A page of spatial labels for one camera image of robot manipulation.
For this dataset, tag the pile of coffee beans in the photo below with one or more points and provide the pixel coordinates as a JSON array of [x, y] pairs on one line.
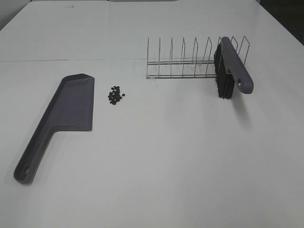
[[115, 95]]

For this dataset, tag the grey plastic dustpan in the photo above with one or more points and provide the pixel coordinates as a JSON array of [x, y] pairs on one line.
[[70, 109]]

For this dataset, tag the metal wire dish rack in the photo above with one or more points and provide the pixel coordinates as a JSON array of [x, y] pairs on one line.
[[183, 60]]

